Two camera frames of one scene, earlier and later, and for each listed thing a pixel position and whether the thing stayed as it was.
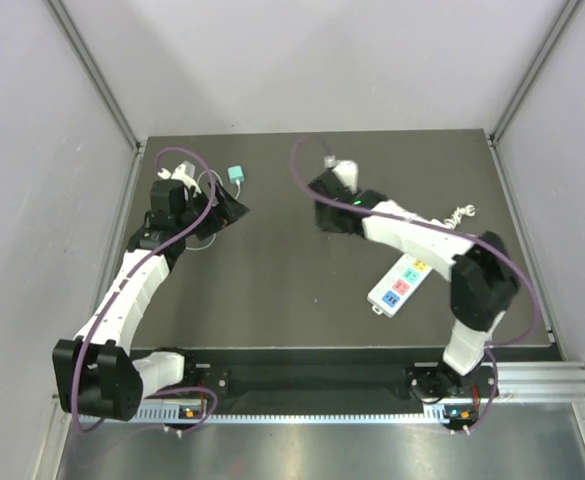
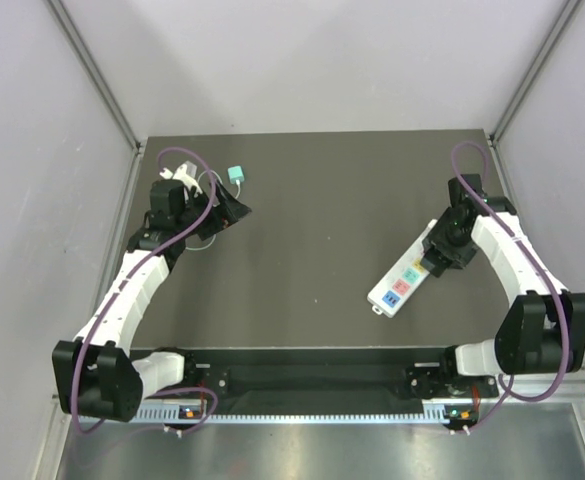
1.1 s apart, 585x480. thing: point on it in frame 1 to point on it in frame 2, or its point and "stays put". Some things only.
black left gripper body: x=221 y=216 stays put
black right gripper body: x=327 y=220 to x=452 y=242
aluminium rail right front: x=544 y=382 stays put
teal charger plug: x=235 y=173 stays put
